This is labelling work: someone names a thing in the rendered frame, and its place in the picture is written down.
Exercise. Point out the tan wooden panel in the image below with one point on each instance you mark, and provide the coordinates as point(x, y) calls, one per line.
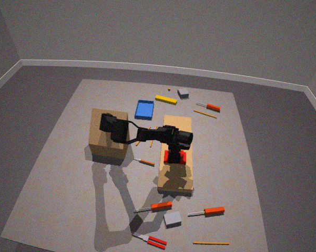
point(176, 177)

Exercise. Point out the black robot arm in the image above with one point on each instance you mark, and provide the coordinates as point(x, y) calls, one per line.
point(167, 134)

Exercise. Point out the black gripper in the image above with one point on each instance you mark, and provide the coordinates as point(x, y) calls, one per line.
point(174, 156)

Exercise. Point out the yellow rectangular bar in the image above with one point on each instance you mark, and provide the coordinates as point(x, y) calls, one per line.
point(165, 99)

